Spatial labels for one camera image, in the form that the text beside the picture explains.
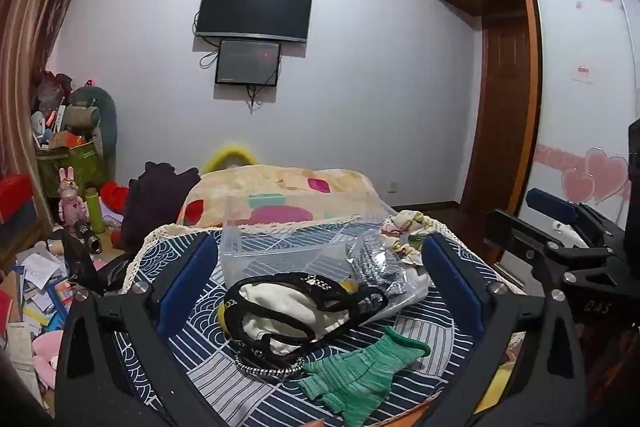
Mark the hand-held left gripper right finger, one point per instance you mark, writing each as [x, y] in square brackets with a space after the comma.
[450, 282]

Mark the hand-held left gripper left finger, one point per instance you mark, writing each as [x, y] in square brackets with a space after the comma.
[192, 279]

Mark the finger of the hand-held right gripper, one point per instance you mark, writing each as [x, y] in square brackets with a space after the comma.
[552, 204]
[515, 232]

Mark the clear plastic storage box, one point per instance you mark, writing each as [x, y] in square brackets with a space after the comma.
[280, 252]

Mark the green knitted glove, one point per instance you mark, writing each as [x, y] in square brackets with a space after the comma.
[360, 372]

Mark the clear plastic bag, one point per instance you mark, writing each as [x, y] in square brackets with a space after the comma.
[407, 287]

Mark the floral fabric scrunchie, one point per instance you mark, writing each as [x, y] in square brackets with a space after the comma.
[407, 232]

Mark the silver sequin cloth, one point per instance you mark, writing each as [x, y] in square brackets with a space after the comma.
[372, 259]

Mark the dark purple clothing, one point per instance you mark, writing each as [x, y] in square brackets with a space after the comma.
[155, 202]

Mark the white bag with black trim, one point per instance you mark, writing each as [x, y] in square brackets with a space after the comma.
[280, 307]

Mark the blue wave-patterned bedspread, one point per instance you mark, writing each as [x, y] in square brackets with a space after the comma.
[210, 372]

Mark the brown wooden door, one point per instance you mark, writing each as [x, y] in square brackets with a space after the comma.
[505, 107]

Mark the black flashlight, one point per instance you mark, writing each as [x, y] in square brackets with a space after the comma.
[90, 239]

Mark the red cloth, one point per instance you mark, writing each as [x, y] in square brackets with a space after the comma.
[115, 197]

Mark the green bottle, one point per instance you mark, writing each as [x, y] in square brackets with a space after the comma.
[95, 212]

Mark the beige blanket with colour patches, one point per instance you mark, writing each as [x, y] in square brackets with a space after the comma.
[280, 184]

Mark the yellow fuzzy hoop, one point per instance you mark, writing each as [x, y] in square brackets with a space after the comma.
[235, 154]

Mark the small label sticker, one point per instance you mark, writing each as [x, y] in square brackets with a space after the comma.
[582, 73]

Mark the pink bunny doll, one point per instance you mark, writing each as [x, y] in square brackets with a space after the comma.
[70, 202]

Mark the pile of papers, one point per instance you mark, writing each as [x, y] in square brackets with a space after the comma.
[35, 287]

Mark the green fabric storage bin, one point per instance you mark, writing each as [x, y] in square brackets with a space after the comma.
[75, 167]

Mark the pink plush toy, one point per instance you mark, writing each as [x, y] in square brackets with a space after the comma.
[47, 357]

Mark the wooden wardrobe with heart stickers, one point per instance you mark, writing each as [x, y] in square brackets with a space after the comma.
[575, 17]

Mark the green grey plush toy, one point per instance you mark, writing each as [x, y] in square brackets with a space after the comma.
[102, 112]

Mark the red box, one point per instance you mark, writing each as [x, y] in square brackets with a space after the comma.
[15, 197]

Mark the clutter heap of toys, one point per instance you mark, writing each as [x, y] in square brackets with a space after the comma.
[52, 117]

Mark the striped brown curtain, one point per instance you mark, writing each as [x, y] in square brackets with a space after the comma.
[30, 37]

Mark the wall outlet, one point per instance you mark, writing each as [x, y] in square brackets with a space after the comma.
[393, 186]

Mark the small black wall monitor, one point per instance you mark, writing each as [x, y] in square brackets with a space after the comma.
[248, 62]

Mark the black wall television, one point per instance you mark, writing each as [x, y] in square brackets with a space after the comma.
[255, 9]

